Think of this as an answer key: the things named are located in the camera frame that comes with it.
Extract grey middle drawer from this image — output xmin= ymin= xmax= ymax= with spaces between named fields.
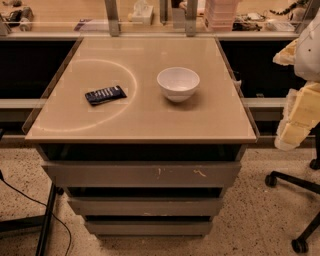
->
xmin=68 ymin=198 xmax=223 ymax=216

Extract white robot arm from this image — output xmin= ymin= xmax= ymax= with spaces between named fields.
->
xmin=273 ymin=9 xmax=320 ymax=151

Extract black stand leg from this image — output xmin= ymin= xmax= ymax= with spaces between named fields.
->
xmin=0 ymin=184 xmax=63 ymax=256

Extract grey top drawer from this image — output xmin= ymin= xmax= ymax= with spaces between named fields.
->
xmin=42 ymin=161 xmax=241 ymax=188

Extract grey metal post left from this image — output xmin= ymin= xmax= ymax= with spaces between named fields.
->
xmin=104 ymin=0 xmax=120 ymax=37

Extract black floor cable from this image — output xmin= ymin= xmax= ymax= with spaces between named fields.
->
xmin=0 ymin=169 xmax=73 ymax=256

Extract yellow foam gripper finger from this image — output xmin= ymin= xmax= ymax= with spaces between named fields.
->
xmin=274 ymin=82 xmax=320 ymax=151
xmin=273 ymin=39 xmax=298 ymax=66

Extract black office chair base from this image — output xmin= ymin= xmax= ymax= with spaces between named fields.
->
xmin=264 ymin=123 xmax=320 ymax=254

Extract grey drawer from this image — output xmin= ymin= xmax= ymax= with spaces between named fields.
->
xmin=42 ymin=161 xmax=241 ymax=188
xmin=85 ymin=221 xmax=212 ymax=236
xmin=68 ymin=198 xmax=223 ymax=216

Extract dark blue snack packet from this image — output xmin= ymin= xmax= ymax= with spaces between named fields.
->
xmin=85 ymin=85 xmax=127 ymax=106

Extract white tissue box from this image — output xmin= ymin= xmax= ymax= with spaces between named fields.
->
xmin=128 ymin=0 xmax=154 ymax=25

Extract grey metal post right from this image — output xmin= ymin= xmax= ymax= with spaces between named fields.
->
xmin=185 ymin=0 xmax=198 ymax=37

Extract white ceramic bowl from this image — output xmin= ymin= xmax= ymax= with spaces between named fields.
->
xmin=157 ymin=67 xmax=200 ymax=103

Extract grey drawer cabinet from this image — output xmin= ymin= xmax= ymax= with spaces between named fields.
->
xmin=24 ymin=37 xmax=257 ymax=223

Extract grey metal post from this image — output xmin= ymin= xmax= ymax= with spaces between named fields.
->
xmin=104 ymin=0 xmax=120 ymax=37
xmin=185 ymin=0 xmax=198 ymax=37

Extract pink stacked bins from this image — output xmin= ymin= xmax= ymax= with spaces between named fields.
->
xmin=203 ymin=0 xmax=241 ymax=32

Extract grey bottom drawer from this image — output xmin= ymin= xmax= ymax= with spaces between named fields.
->
xmin=85 ymin=221 xmax=212 ymax=236

